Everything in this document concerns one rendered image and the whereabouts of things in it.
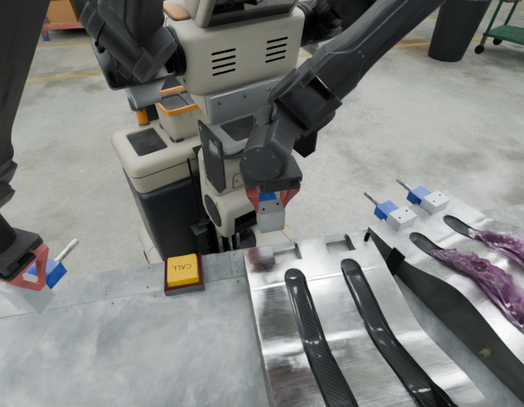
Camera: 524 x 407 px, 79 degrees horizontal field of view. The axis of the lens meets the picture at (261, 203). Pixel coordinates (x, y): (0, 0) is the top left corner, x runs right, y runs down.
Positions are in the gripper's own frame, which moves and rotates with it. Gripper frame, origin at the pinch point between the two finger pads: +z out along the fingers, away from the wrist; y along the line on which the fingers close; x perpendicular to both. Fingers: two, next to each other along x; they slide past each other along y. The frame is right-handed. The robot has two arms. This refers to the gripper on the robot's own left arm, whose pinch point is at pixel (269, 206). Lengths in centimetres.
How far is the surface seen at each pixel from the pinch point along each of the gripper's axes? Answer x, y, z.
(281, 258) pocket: -6.5, 1.0, 8.9
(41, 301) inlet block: -9.9, -40.0, 3.2
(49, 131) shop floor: 218, -129, 93
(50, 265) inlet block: -4.7, -38.9, 0.8
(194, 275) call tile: -4.7, -16.6, 11.5
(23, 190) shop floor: 143, -128, 94
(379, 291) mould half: -18.6, 15.4, 6.7
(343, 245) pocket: -6.3, 14.5, 8.8
